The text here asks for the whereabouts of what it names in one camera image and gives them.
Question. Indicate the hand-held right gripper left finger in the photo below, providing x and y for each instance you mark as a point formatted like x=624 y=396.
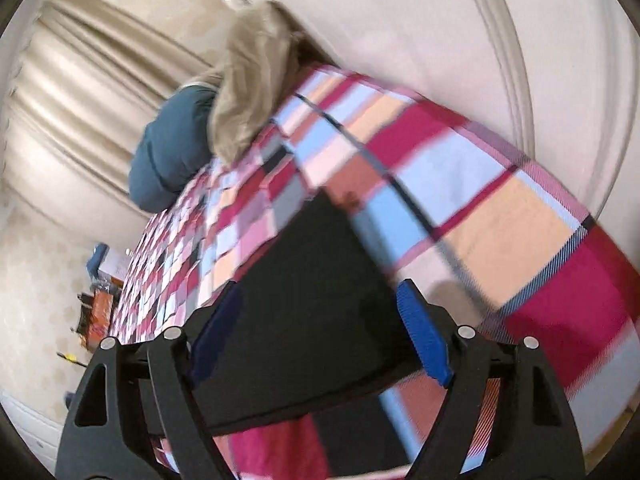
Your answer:
x=215 y=331

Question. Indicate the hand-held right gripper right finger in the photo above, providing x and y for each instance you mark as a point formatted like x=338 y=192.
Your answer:
x=423 y=331

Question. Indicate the black pants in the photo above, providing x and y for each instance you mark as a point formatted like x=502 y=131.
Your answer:
x=310 y=310

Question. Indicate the orange box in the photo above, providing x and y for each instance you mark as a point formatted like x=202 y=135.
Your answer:
x=97 y=317

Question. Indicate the white box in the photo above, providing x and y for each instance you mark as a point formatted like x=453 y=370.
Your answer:
x=114 y=266

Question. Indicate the plaid bed sheet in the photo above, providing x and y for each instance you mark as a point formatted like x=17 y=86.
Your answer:
x=500 y=220

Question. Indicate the teal pillow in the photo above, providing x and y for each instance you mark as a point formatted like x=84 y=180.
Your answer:
x=165 y=155

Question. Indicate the beige furry cloth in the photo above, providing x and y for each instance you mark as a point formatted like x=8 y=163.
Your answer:
x=250 y=85

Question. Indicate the beige curtain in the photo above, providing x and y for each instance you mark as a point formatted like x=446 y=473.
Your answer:
x=75 y=85

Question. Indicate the white headboard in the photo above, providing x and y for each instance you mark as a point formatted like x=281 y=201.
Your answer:
x=425 y=25

